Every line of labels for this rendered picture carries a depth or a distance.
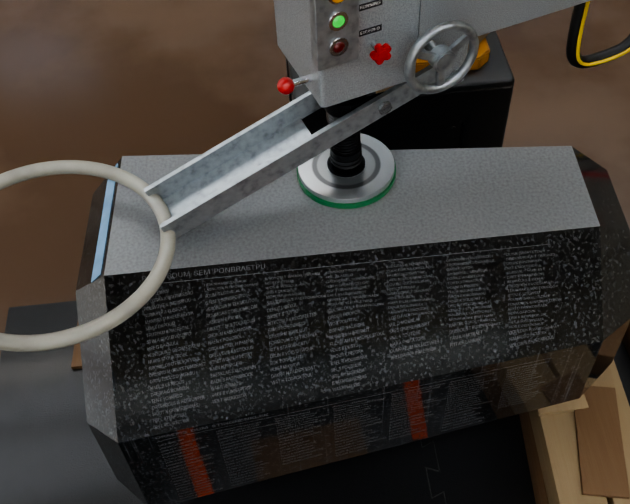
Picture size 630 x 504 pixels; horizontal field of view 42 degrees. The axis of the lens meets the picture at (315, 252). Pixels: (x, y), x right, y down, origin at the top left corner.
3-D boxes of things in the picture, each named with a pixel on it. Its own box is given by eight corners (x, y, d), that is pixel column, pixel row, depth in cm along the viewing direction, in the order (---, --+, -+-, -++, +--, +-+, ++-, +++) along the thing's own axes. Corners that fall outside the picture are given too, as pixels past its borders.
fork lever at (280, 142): (427, 26, 175) (423, 9, 171) (475, 78, 163) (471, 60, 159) (149, 191, 175) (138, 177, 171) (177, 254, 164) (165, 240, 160)
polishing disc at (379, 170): (407, 191, 176) (408, 187, 175) (312, 212, 173) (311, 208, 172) (377, 127, 190) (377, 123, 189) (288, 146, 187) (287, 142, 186)
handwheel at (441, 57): (450, 55, 160) (457, -14, 148) (477, 84, 154) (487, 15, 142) (381, 77, 156) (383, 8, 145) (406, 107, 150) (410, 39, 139)
